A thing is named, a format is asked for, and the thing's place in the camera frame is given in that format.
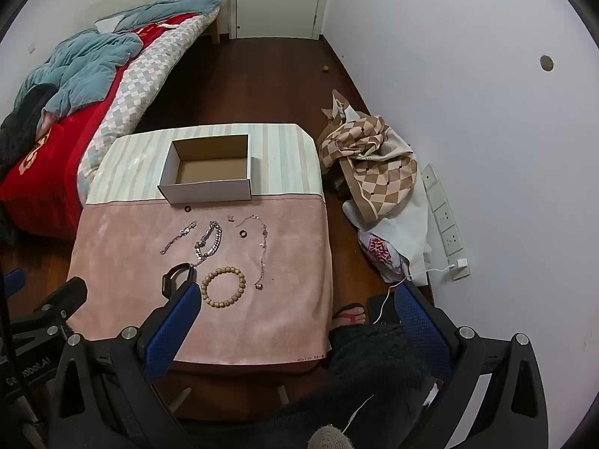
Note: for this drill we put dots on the black bangle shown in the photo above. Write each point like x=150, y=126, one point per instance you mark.
x=166, y=283

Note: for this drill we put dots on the pile of checkered fabric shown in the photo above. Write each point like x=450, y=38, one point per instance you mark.
x=412, y=229

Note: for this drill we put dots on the person's foot in flip-flop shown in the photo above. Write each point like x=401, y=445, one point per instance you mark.
x=348, y=314

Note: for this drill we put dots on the teal blanket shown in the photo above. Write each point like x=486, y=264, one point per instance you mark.
x=93, y=65

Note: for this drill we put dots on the pink table cloth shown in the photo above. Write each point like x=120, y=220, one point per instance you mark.
x=117, y=252

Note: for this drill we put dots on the brown checkered cloth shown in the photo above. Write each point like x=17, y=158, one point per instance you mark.
x=369, y=149

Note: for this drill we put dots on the striped table cloth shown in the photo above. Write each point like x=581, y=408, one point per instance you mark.
x=281, y=159

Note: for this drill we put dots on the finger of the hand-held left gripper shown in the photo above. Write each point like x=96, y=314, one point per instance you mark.
x=65, y=295
x=14, y=281

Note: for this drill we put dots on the white charger plug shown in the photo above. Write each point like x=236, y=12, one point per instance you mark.
x=461, y=269

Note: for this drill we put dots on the white wall socket strip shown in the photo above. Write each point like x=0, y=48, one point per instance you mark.
x=442, y=210

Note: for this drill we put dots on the red blanket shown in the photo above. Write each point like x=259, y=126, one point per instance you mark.
x=51, y=159

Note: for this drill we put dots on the cardboard box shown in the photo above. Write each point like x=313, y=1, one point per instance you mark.
x=201, y=191

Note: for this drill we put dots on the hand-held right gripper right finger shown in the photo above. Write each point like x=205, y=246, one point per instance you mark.
x=421, y=327

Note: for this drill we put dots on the person's dark fluffy clothing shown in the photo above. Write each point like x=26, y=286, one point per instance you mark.
x=365, y=374

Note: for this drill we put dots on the dark cloth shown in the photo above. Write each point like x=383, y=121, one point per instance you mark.
x=18, y=121

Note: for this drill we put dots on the red printed white bag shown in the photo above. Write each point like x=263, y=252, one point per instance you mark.
x=381, y=252

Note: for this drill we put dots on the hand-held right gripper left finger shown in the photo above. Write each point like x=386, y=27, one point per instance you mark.
x=173, y=327

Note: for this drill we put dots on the wooden bed leg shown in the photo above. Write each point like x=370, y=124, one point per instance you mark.
x=216, y=28

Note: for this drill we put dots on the checkered quilt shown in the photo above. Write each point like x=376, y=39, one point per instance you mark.
x=140, y=89

